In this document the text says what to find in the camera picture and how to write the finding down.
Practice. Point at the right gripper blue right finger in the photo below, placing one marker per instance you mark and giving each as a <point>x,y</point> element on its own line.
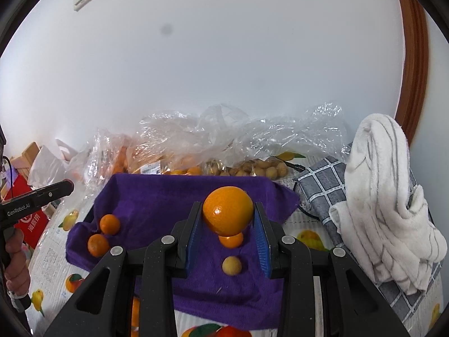
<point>262,228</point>

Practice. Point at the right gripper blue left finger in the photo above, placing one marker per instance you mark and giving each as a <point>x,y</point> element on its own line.
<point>193,231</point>

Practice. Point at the big round orange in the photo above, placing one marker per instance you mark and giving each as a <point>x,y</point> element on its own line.
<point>228,210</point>

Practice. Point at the tan longan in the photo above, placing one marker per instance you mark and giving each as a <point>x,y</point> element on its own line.
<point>232,266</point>

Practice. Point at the large orange mandarin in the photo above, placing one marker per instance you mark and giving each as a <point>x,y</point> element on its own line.
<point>110,224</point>

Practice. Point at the small round orange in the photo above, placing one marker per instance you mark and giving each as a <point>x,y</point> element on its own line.
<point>135,317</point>

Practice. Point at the person's left hand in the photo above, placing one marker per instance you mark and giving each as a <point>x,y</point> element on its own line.
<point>17,274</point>

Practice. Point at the red paper bag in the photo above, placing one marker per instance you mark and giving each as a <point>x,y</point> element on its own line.
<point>33,225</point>

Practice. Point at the white plastic bag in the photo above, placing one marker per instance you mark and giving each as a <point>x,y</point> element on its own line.
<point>48,169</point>

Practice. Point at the purple towel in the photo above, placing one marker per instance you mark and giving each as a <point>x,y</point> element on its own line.
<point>149,206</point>

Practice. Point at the clear bag of longans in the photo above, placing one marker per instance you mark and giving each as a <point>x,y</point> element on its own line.
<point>231,136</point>

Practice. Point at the grey checked cloth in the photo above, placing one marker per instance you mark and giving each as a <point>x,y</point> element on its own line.
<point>346,204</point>

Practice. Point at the clear bag of kumquats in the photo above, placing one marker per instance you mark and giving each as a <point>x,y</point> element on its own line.
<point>176,143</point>

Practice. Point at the clear bag of oranges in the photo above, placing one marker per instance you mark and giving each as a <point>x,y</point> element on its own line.
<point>104,154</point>

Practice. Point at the white striped towel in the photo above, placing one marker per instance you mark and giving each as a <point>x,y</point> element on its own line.
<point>417,243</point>

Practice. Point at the brown door frame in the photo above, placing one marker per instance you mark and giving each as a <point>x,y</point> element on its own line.
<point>415,67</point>

